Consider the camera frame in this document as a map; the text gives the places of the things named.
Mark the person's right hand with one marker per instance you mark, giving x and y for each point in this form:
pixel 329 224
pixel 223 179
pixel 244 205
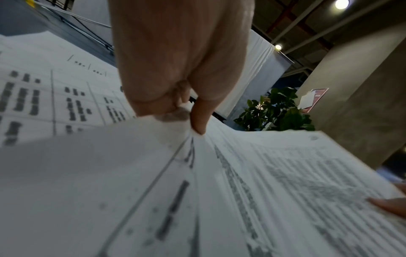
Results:
pixel 395 205

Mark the person's left hand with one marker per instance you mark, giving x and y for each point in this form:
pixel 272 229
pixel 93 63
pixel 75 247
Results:
pixel 180 55

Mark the pile of printed papers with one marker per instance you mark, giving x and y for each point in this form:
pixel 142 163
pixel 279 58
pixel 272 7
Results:
pixel 127 188

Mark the white curtain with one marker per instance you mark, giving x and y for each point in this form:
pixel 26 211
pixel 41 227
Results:
pixel 257 70

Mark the green potted plant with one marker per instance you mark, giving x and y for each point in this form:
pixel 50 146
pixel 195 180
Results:
pixel 276 110

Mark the concrete pillar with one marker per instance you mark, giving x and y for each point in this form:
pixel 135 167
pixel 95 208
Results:
pixel 358 100

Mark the red white poster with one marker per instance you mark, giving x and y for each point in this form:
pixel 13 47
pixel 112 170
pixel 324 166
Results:
pixel 317 97

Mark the group of ceiling lamps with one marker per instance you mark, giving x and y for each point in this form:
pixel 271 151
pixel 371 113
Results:
pixel 341 3

